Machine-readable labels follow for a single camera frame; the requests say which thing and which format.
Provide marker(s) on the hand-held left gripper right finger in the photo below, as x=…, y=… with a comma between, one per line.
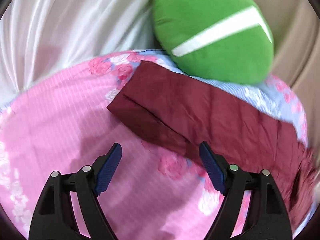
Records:
x=212, y=168

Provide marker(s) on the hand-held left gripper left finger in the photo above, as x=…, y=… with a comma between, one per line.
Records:
x=108, y=170

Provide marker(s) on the maroon puffer jacket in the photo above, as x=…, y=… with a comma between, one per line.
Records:
x=190, y=110

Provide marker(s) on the pink floral bed sheet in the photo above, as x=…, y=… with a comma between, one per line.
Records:
x=57, y=120

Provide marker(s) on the green pillow with white stripe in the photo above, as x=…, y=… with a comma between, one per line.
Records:
x=212, y=30

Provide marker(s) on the white curtain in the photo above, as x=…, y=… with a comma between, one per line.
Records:
x=65, y=22

